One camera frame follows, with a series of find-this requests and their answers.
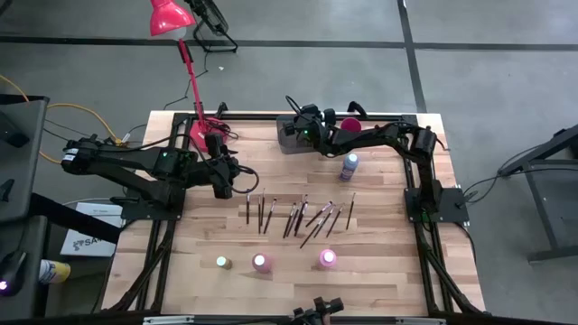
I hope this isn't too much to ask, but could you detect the yellow labelled can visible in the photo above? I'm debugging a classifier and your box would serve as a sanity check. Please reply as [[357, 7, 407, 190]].
[[38, 259, 72, 285]]

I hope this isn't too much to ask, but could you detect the large pink paint bottle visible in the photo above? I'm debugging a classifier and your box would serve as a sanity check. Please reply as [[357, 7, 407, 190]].
[[318, 248, 339, 271]]

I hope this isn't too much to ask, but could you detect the red-pink plastic cup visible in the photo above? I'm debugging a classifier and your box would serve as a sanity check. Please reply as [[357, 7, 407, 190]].
[[339, 116, 363, 134]]

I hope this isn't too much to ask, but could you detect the large coral paint bottle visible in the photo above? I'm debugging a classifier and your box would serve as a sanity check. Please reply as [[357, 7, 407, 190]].
[[251, 252, 274, 275]]

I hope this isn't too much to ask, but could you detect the yellow extension cord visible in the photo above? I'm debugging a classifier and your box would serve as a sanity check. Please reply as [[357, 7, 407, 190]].
[[0, 74, 126, 166]]

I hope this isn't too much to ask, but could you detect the silver metal bracket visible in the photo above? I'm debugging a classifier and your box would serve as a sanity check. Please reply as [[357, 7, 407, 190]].
[[395, 317, 447, 325], [143, 315, 195, 325]]

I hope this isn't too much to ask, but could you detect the large blue paint bottle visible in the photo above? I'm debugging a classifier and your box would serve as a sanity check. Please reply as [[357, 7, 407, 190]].
[[339, 153, 360, 183]]

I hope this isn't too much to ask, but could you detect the grey plastic bin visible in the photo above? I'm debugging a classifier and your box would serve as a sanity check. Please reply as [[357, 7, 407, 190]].
[[275, 114, 326, 155]]

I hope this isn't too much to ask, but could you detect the red desk lamp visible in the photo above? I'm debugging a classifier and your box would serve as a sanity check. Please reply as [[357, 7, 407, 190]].
[[149, 0, 228, 153]]

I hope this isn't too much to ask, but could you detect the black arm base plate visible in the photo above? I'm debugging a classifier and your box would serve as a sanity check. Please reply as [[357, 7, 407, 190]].
[[120, 187, 187, 221], [404, 187, 471, 224]]

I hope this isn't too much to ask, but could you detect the black power cable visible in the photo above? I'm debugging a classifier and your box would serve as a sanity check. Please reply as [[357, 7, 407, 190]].
[[460, 166, 578, 202]]

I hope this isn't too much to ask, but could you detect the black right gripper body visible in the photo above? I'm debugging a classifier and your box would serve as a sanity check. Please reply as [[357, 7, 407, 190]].
[[295, 116, 338, 150]]

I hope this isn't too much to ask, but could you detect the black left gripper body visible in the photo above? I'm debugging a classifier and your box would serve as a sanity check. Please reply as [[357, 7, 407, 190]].
[[198, 153, 241, 184]]

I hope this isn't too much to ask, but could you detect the black computer mouse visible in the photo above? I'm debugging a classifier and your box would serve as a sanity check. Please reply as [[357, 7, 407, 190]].
[[0, 250, 27, 298]]

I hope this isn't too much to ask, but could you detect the black adjustable desk frame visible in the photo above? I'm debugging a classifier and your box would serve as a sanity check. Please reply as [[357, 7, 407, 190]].
[[496, 124, 578, 265]]

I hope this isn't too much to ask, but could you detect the dark grey side desk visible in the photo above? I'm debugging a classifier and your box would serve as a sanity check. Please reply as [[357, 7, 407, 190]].
[[0, 94, 50, 225], [0, 215, 49, 320]]

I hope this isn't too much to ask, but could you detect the black desktop device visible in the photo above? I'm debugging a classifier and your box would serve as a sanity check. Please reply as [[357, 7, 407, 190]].
[[0, 111, 31, 149]]

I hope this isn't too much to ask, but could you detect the black diagonal beam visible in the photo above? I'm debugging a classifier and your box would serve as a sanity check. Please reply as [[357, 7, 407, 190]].
[[29, 192, 123, 245]]

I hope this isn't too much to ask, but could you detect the black aluminium table frame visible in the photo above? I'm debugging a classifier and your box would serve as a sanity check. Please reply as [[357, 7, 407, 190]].
[[101, 111, 487, 317]]

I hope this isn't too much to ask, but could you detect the white printed cardboard box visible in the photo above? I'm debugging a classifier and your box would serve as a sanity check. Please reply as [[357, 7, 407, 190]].
[[60, 201, 126, 258]]

